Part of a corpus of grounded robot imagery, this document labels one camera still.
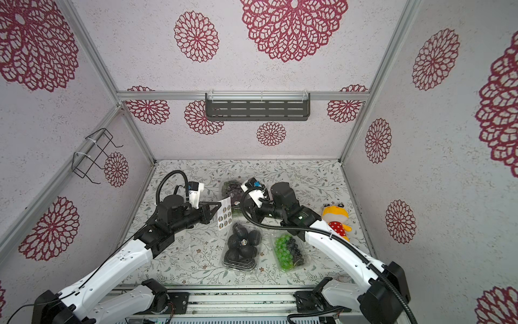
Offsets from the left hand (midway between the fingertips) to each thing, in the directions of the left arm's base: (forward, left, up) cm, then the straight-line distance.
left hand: (221, 205), depth 75 cm
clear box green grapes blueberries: (-12, -27, -18) cm, 34 cm away
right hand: (-2, -7, +4) cm, 9 cm away
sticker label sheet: (-1, -1, -4) cm, 5 cm away
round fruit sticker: (-9, -8, -14) cm, 18 cm away
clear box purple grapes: (+17, -1, -15) cm, 23 cm away
